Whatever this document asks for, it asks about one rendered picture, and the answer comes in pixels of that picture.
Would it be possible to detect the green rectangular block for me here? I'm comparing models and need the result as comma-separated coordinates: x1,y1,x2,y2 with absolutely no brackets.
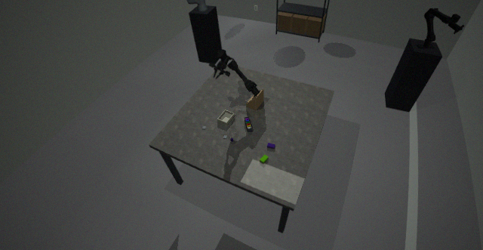
260,155,269,163

